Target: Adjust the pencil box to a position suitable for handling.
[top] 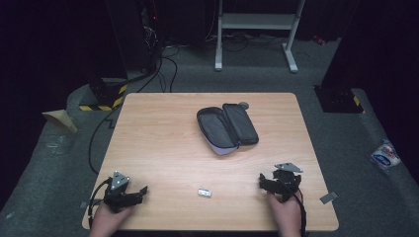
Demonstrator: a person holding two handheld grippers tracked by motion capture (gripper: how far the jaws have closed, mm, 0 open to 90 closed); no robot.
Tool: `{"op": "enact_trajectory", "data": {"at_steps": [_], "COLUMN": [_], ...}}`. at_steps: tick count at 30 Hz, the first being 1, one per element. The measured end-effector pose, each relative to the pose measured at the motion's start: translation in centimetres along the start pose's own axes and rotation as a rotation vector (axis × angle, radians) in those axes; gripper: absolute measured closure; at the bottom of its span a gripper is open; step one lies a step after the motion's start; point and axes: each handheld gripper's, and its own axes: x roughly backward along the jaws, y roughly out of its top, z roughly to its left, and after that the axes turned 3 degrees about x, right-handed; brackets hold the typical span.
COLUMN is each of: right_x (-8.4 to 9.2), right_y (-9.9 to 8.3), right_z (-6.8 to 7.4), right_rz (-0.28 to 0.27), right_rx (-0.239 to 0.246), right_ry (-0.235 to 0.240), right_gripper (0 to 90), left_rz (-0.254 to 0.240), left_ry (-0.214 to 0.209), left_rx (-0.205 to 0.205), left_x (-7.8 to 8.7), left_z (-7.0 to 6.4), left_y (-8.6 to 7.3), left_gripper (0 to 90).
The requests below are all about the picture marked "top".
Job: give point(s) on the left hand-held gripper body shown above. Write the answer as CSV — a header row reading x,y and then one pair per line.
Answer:
x,y
118,195

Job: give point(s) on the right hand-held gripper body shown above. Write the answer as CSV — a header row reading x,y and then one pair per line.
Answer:
x,y
286,181

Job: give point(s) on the small silver metal object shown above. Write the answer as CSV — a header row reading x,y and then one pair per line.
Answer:
x,y
204,193

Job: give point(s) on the black zip case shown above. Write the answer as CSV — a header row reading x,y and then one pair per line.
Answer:
x,y
227,129

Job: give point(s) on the person's left hand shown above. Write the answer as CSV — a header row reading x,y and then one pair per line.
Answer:
x,y
107,220

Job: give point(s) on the person's right hand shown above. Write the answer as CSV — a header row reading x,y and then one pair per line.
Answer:
x,y
286,215

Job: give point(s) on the grey tape strip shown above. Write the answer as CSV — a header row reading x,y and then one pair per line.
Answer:
x,y
84,205
328,197

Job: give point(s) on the grey round disc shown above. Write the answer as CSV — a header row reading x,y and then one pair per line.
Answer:
x,y
244,105

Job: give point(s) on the tan cardboard wedge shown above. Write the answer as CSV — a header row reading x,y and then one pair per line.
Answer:
x,y
61,119

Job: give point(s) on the yellow black striped stand base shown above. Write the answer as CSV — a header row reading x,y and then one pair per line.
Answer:
x,y
104,98

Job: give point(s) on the white blue plastic packet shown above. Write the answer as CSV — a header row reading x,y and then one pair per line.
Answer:
x,y
385,155

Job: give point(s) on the small red object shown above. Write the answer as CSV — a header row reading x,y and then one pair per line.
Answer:
x,y
318,39

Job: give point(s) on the dark computer tower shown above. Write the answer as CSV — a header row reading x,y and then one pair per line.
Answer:
x,y
138,36

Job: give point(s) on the white metal stand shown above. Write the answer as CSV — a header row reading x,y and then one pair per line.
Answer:
x,y
257,21

